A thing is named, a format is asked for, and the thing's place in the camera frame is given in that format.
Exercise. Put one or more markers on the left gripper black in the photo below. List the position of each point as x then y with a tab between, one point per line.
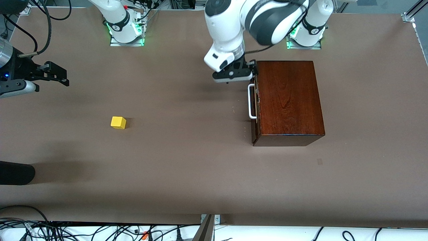
250	63

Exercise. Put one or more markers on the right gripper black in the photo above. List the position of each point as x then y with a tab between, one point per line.
20	69

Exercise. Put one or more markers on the yellow wooden block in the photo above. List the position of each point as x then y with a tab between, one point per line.
118	123

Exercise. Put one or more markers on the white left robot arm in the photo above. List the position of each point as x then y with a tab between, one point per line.
267	20

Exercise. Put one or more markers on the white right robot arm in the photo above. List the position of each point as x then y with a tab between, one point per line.
117	20

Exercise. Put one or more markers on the dark wooden drawer box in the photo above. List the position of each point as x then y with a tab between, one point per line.
289	100

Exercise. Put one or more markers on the black ribbed cylinder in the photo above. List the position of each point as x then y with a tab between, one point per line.
15	173

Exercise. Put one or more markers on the grey metal strut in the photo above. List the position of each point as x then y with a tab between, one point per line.
204	231

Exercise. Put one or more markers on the aluminium arm base plate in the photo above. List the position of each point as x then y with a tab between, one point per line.
301	48
115	44

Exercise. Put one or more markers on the aluminium frame profile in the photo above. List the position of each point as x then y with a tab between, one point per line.
26	10
408	16

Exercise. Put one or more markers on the small aluminium bracket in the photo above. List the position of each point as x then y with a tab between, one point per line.
217	219

